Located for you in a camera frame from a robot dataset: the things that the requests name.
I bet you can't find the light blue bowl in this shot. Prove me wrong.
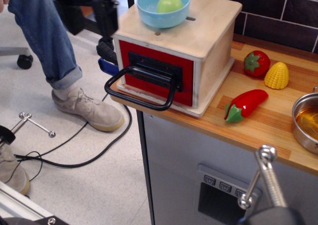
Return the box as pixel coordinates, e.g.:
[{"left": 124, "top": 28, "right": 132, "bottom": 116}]
[{"left": 137, "top": 0, "right": 191, "bottom": 28}]

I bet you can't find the green toy ball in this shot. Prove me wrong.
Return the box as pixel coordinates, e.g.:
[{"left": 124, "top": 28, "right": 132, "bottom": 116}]
[{"left": 157, "top": 0, "right": 183, "bottom": 13}]

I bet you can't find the beige sneaker near table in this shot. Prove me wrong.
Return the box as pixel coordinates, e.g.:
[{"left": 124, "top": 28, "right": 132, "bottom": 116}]
[{"left": 52, "top": 87, "right": 124, "bottom": 132}]

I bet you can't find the grey toy kitchen cabinet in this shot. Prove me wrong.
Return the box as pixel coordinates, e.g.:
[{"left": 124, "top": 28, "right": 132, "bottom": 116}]
[{"left": 137, "top": 106, "right": 318, "bottom": 225}]

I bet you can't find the right metal clamp screw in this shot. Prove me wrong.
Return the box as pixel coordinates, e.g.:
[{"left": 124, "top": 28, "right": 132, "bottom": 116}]
[{"left": 238, "top": 145, "right": 287, "bottom": 210}]

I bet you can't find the person leg in jeans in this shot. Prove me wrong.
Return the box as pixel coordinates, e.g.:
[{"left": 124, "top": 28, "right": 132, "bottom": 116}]
[{"left": 8, "top": 0, "right": 82, "bottom": 90}]

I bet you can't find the red toy strawberry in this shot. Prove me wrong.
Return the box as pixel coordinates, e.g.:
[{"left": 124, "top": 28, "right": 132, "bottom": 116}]
[{"left": 243, "top": 50, "right": 271, "bottom": 76}]

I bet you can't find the wooden box housing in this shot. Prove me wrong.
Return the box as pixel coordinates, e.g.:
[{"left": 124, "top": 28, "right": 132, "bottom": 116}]
[{"left": 111, "top": 0, "right": 242, "bottom": 117}]

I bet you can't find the left metal clamp screw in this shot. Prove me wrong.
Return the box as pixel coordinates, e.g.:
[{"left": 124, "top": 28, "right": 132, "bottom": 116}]
[{"left": 0, "top": 112, "right": 56, "bottom": 148}]

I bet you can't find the red front wooden drawer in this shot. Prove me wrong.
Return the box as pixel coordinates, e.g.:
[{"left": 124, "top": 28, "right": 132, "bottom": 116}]
[{"left": 104, "top": 40, "right": 194, "bottom": 111}]

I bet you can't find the yellow toy corn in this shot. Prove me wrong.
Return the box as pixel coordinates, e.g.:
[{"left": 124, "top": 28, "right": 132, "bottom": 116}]
[{"left": 264, "top": 62, "right": 289, "bottom": 89}]

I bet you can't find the office chair caster base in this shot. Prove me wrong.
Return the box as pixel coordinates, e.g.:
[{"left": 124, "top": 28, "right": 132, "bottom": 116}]
[{"left": 0, "top": 47, "right": 33, "bottom": 70}]

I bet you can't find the aluminium frame rail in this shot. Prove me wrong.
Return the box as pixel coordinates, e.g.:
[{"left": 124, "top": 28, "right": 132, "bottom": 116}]
[{"left": 0, "top": 183, "right": 66, "bottom": 225}]

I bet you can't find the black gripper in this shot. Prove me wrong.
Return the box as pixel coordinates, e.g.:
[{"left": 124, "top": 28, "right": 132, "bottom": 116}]
[{"left": 57, "top": 0, "right": 118, "bottom": 37}]

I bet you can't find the beige sneaker lower left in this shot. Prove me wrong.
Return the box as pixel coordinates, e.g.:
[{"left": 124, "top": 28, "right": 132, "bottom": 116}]
[{"left": 0, "top": 145, "right": 30, "bottom": 195}]

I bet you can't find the red toy chili pepper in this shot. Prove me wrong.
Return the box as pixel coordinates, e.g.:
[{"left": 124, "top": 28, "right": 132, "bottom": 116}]
[{"left": 224, "top": 89, "right": 269, "bottom": 123}]

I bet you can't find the blue black clamp handle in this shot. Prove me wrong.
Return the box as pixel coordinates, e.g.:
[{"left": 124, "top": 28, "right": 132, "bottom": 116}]
[{"left": 96, "top": 37, "right": 119, "bottom": 76}]

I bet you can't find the metal clamp screw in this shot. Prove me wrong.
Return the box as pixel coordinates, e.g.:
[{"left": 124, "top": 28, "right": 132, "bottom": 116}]
[
  {"left": 238, "top": 145, "right": 287, "bottom": 210},
  {"left": 0, "top": 112, "right": 56, "bottom": 148}
]

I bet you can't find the thin black floor cable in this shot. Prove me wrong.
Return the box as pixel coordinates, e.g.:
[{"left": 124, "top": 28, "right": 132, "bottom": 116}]
[{"left": 4, "top": 120, "right": 89, "bottom": 183}]

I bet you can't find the stainless steel pot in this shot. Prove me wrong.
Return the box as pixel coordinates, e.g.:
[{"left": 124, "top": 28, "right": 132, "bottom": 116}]
[{"left": 292, "top": 86, "right": 318, "bottom": 154}]

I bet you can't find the thick black floor cable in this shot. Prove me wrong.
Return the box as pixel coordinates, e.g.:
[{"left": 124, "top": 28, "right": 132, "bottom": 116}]
[{"left": 14, "top": 105, "right": 133, "bottom": 168}]

